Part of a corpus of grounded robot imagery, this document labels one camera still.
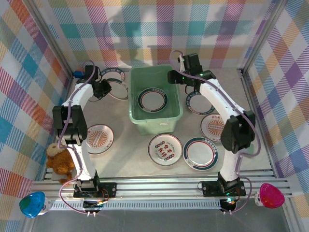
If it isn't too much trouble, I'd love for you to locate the dark rim lettered plate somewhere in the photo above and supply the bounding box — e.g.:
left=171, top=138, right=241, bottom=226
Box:
left=185, top=90, right=215, bottom=116
left=100, top=67, right=126, bottom=83

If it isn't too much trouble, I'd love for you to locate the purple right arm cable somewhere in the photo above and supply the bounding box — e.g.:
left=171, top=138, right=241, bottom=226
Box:
left=169, top=50, right=261, bottom=215

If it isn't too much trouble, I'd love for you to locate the brown teddy bear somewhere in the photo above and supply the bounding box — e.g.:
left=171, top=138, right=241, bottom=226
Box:
left=45, top=142, right=75, bottom=186

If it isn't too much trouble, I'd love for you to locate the slotted grey cable duct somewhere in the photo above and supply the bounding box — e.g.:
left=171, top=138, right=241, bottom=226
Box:
left=48, top=199, right=223, bottom=212

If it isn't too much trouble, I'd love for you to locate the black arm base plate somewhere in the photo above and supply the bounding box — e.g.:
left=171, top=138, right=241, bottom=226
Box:
left=201, top=180, right=246, bottom=197
left=73, top=182, right=118, bottom=199

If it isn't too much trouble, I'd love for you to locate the small circuit board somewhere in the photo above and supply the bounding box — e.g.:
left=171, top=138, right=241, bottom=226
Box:
left=219, top=197, right=239, bottom=215
left=83, top=199, right=107, bottom=217

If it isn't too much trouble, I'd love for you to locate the aluminium rail frame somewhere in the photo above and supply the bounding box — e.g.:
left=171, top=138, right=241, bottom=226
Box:
left=30, top=175, right=294, bottom=201

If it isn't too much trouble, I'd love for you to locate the orange sunburst plate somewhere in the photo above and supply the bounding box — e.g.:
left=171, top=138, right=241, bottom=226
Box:
left=84, top=124, right=114, bottom=155
left=200, top=113, right=230, bottom=143

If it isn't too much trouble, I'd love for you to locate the aluminium corner post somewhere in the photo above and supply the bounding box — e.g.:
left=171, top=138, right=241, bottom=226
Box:
left=28, top=0, right=74, bottom=78
left=240, top=0, right=289, bottom=73

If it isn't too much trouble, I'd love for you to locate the teal ring white plate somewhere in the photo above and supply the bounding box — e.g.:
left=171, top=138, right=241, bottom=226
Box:
left=137, top=87, right=169, bottom=114
left=183, top=137, right=219, bottom=171

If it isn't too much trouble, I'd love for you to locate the white plate thin dark ring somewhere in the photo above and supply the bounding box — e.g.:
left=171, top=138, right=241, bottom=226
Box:
left=104, top=77, right=130, bottom=101

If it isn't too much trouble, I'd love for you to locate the red characters white plate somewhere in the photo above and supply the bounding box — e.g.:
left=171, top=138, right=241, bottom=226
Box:
left=148, top=133, right=183, bottom=167

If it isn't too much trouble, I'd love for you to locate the pink dome button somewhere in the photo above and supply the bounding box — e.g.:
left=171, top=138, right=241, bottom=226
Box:
left=254, top=183, right=285, bottom=209

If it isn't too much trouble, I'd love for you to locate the green plastic bin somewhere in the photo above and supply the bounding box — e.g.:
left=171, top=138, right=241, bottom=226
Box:
left=127, top=64, right=183, bottom=136

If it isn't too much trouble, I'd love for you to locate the blue dome button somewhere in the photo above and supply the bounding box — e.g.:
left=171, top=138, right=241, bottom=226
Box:
left=19, top=191, right=51, bottom=219

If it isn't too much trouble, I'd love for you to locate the aluminium side rail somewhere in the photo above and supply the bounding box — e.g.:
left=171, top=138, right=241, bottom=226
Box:
left=240, top=70, right=277, bottom=177
left=42, top=74, right=74, bottom=182

